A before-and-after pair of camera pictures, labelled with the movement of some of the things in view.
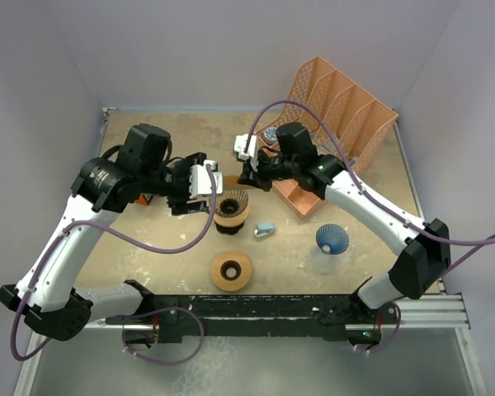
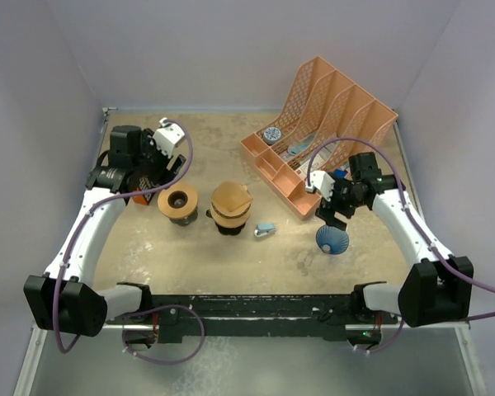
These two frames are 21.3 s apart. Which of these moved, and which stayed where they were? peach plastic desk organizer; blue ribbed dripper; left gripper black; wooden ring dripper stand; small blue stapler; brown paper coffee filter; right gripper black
Moved: brown paper coffee filter; right gripper black; left gripper black
Stayed: wooden ring dripper stand; peach plastic desk organizer; blue ribbed dripper; small blue stapler
